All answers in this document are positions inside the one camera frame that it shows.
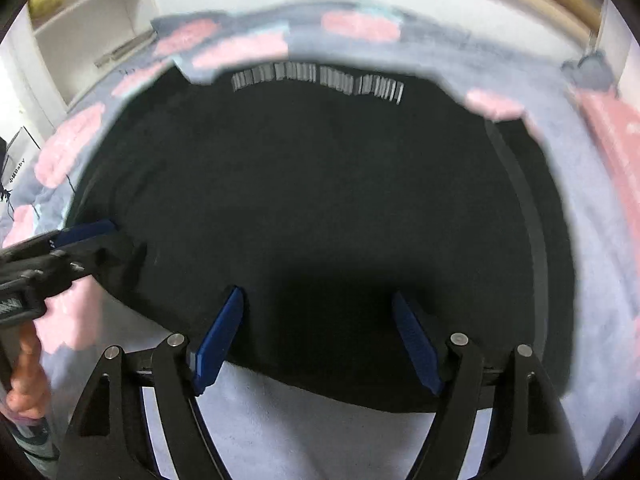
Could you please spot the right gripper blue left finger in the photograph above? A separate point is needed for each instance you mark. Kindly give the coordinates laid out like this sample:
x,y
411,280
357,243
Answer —
x,y
207,357

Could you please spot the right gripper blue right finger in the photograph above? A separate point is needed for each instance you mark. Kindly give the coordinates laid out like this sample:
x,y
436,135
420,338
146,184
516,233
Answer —
x,y
421,352

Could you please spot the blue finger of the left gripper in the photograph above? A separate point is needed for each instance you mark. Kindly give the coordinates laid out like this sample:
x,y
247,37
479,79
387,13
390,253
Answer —
x,y
87,236

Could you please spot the black garment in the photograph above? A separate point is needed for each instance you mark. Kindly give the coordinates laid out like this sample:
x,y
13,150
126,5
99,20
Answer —
x,y
327,193

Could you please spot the left hand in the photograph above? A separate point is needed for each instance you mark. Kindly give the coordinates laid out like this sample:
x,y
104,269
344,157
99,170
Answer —
x,y
29,394

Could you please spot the white shelf unit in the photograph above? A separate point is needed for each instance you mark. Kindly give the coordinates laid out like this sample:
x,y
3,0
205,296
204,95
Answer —
x,y
65,54

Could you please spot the pink pillow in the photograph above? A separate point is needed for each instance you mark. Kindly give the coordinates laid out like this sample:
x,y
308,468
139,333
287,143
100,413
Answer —
x,y
615,126

